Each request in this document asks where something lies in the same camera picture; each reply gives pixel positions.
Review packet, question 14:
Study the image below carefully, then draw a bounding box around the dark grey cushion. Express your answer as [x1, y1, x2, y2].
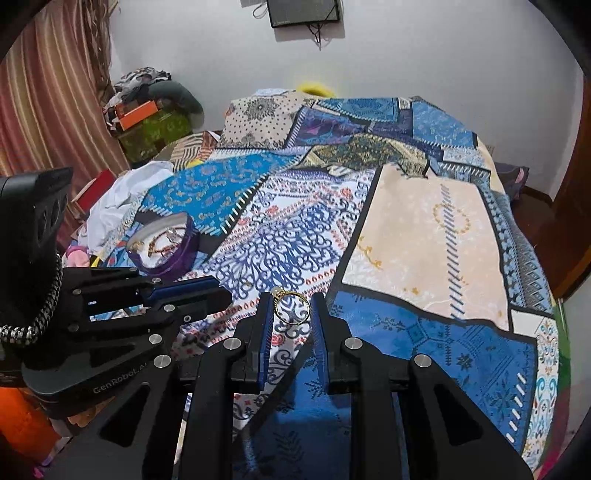
[152, 82, 205, 127]

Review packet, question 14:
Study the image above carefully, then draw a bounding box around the green patterned cloth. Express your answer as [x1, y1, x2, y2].
[119, 111, 192, 164]

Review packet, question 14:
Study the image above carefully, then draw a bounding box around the pink cloth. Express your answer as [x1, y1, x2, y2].
[65, 244, 100, 268]

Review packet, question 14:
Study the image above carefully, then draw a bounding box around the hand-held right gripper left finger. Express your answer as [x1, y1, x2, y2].
[44, 292, 275, 480]

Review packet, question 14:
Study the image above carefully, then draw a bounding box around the striped red curtain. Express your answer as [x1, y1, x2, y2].
[0, 0, 132, 181]

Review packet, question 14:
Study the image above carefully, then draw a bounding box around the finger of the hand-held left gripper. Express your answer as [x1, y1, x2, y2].
[62, 268, 221, 308]
[65, 287, 234, 374]

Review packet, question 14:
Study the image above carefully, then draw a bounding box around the orange striped cloth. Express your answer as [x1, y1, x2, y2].
[159, 131, 222, 162]

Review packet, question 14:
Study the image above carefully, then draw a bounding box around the gold ring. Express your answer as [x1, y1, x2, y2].
[270, 286, 311, 326]

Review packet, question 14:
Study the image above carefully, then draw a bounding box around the purple heart-shaped jewelry box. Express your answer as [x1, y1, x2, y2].
[126, 211, 200, 280]

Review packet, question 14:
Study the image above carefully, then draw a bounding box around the pile of clothes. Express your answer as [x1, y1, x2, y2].
[104, 67, 204, 134]

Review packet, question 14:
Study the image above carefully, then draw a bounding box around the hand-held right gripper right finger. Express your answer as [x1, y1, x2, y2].
[310, 292, 546, 480]

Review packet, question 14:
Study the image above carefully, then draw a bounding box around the patchwork printed blanket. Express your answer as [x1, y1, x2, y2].
[92, 90, 561, 480]

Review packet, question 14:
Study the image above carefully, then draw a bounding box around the wooden door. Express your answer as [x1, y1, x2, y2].
[531, 83, 591, 296]

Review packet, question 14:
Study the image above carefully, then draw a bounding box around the white cloth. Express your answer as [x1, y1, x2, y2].
[85, 161, 174, 250]

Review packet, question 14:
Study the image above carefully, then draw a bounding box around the small black wall monitor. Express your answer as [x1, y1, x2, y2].
[266, 0, 342, 29]

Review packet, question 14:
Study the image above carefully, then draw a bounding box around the braided black white cable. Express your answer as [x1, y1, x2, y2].
[0, 254, 63, 344]

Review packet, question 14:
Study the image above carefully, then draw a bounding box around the red box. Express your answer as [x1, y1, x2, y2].
[76, 168, 118, 208]

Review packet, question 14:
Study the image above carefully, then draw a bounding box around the yellow ring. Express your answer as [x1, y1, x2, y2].
[295, 82, 334, 97]

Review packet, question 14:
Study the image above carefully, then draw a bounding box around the orange box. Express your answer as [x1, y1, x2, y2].
[117, 100, 158, 130]

